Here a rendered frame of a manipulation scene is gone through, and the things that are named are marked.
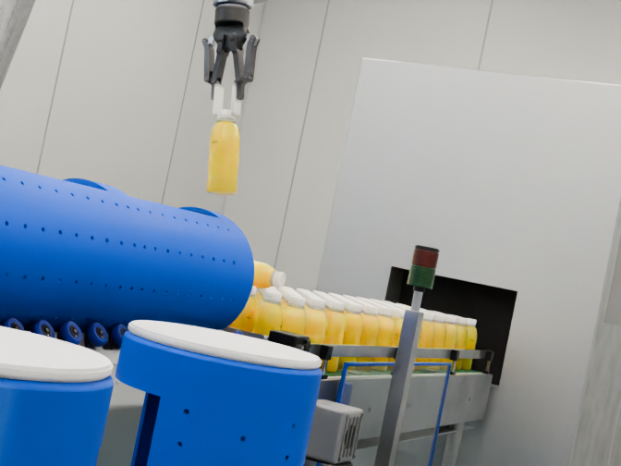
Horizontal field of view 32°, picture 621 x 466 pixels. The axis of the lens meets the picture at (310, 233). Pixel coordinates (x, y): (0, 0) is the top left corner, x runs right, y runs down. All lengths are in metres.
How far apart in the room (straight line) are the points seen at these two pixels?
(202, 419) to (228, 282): 0.88
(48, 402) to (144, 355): 0.50
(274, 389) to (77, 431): 0.48
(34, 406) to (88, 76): 5.31
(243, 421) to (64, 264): 0.53
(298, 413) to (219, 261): 0.81
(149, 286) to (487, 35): 5.04
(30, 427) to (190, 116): 6.10
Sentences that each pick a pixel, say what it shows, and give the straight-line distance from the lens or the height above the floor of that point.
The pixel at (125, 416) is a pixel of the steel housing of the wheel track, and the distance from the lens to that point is 2.05.
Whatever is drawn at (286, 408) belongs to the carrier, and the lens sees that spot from 1.43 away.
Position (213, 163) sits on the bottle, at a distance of 2.29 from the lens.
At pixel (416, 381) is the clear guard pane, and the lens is 3.04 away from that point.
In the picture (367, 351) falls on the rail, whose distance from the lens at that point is 2.83.
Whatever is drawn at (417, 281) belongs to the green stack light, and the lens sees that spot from 2.62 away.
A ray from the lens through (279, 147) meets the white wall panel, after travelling 7.28.
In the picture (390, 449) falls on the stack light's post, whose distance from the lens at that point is 2.66.
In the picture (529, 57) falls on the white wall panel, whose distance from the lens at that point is 6.72.
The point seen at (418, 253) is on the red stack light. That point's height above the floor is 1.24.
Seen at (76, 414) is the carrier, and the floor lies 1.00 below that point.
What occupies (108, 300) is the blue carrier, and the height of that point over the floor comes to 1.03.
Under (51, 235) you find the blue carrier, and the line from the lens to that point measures 1.77.
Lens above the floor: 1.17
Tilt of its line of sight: 1 degrees up
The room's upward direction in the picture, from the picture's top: 11 degrees clockwise
